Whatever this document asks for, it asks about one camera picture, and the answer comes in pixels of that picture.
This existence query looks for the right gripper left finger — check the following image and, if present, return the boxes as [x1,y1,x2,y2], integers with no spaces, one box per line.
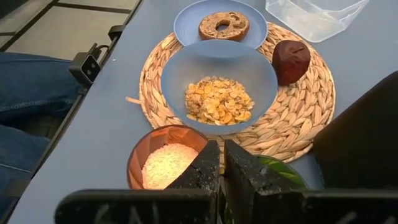
[54,139,221,224]

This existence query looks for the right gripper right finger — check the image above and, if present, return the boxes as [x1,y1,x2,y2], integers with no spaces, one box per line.
[223,139,398,224]

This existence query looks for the green faceted cup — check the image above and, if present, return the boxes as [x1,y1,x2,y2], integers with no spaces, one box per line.
[256,154,309,191]

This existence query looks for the white rice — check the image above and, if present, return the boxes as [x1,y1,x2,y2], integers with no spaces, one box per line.
[141,142,200,190]

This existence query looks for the orange faceted cup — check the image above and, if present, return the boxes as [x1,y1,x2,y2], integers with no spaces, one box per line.
[126,124,210,190]

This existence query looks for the round woven placemat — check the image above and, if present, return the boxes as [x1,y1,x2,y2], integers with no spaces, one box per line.
[126,21,336,164]

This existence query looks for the golden cereal flakes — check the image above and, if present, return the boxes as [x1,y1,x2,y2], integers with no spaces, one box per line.
[185,76,255,126]

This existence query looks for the black toaster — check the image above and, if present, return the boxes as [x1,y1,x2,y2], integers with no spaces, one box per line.
[312,70,398,191]

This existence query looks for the light blue bowl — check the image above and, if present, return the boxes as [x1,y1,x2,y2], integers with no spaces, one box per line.
[160,39,279,136]

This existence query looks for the dark red fruit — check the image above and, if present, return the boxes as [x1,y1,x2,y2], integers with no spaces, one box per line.
[272,39,312,87]

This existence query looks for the toasted bagel half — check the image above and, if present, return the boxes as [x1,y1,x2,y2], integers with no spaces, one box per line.
[198,11,251,42]

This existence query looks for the blue plate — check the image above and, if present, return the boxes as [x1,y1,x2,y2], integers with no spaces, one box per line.
[173,0,269,50]

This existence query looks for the person's leg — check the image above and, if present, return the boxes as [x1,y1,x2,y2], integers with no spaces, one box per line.
[0,52,82,121]
[0,124,51,215]

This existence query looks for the clear plastic container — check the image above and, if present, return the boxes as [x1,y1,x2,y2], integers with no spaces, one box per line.
[264,0,371,44]

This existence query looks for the black table clamp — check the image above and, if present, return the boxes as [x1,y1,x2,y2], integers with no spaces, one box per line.
[108,24,126,41]

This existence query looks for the black table-level camera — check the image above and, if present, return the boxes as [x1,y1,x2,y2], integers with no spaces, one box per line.
[68,52,102,86]

